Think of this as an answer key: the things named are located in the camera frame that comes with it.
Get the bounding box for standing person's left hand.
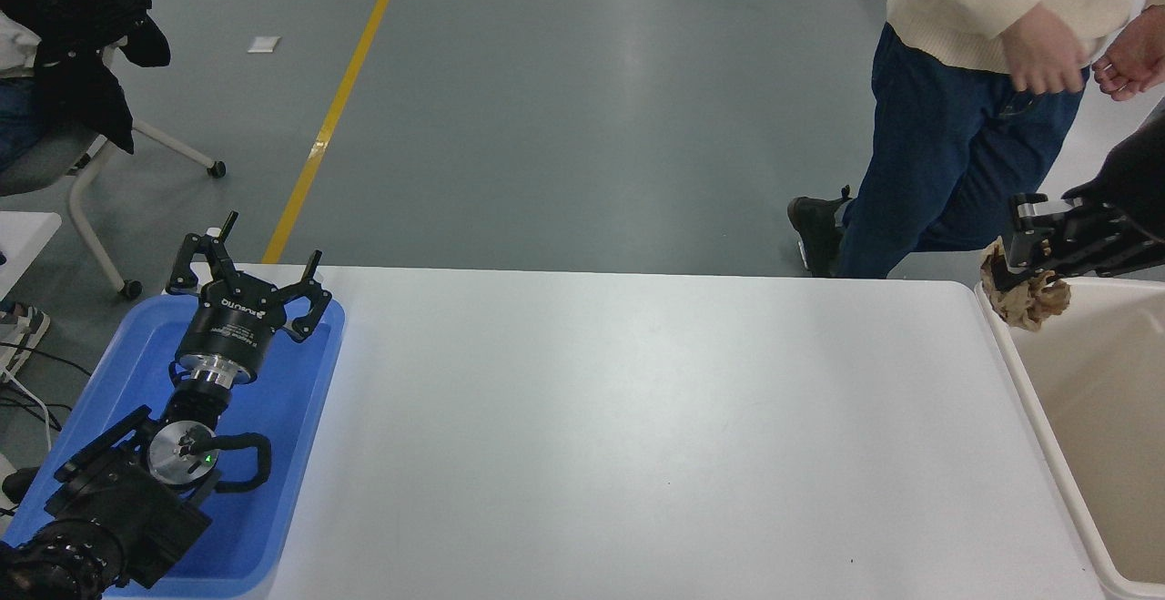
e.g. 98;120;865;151
1092;6;1165;103

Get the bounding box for grey wheeled chair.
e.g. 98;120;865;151
0;36;227;300

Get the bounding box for seated person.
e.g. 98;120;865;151
0;8;53;384

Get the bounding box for white plastic chair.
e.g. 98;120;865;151
1006;81;1165;219

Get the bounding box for standing person's right hand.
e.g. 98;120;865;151
1001;4;1089;97

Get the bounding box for blue plastic tray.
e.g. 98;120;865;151
0;293;347;599

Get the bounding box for standing person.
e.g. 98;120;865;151
787;0;1165;280

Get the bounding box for large pale bin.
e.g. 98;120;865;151
974;277;1165;600

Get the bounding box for tan paper ball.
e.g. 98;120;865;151
980;238;1072;332

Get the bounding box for white floor cable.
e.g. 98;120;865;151
0;359;56;455

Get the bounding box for black jacket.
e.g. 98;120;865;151
0;0;171;157

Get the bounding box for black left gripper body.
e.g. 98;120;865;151
177;274;292;375

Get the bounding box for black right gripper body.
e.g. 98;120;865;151
1063;117;1165;242

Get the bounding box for small white side table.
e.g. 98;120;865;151
0;211;62;300

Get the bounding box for black floor cable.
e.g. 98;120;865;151
0;341;92;419

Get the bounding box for small black floor object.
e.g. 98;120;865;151
0;466;42;505

